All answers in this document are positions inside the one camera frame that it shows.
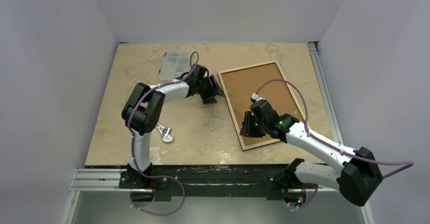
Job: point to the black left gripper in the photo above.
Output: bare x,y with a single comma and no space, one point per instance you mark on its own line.
214,90

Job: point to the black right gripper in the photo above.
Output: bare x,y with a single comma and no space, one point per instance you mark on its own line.
250,125

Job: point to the black wooden picture frame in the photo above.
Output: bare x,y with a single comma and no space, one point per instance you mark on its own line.
269,82

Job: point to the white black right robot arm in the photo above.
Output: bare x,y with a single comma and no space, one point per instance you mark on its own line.
351,172

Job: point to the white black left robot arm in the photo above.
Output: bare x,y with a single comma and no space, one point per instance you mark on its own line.
143,108

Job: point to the clear plastic screw organizer box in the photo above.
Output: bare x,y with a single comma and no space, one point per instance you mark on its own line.
175,63

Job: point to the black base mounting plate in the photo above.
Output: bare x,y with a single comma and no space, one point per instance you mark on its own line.
269,181

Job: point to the red handled adjustable wrench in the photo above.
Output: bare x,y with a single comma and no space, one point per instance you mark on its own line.
165,133

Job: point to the aluminium rail right side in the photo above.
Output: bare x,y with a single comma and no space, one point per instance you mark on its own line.
312,48

